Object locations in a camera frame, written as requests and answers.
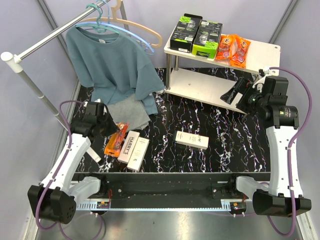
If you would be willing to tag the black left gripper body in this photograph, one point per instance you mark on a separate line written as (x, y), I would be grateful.
(108, 125)

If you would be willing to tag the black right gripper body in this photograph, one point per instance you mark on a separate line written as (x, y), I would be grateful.
(251, 101)

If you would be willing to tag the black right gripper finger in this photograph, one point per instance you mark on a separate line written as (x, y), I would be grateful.
(242, 84)
(230, 95)

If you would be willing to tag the orange snack packet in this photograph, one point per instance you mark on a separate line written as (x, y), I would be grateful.
(114, 145)
(239, 57)
(225, 47)

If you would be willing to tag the black green razor box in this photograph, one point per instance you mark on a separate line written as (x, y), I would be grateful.
(207, 39)

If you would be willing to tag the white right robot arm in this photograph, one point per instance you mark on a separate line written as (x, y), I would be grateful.
(267, 98)

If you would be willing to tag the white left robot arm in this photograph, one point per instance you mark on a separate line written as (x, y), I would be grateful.
(55, 198)

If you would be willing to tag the white two-tier shelf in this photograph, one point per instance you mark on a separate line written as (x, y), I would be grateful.
(208, 85)

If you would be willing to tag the black razor box on shelf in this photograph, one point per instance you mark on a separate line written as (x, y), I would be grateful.
(183, 35)

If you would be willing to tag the grey folded cloth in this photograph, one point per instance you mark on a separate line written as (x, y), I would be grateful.
(130, 111)

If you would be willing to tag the white harry's box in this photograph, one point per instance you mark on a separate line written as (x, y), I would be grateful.
(138, 154)
(128, 146)

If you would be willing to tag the black marble pattern mat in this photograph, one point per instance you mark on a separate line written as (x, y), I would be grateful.
(237, 142)

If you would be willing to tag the long white cosmetic box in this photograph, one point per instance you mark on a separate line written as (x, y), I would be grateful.
(191, 140)

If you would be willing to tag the teal t-shirt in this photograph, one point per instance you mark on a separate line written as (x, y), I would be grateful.
(115, 66)

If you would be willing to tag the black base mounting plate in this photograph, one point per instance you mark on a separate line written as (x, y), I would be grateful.
(166, 191)

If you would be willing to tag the blue plastic hanger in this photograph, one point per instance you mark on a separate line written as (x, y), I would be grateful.
(125, 32)

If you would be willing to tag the beige wooden hanger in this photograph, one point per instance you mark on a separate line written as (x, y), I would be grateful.
(140, 25)

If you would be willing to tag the metal clothes rack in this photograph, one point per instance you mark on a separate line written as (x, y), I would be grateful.
(27, 128)

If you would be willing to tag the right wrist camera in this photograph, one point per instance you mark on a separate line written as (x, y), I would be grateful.
(262, 77)

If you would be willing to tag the white slotted cable duct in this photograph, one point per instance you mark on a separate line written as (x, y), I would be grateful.
(94, 205)

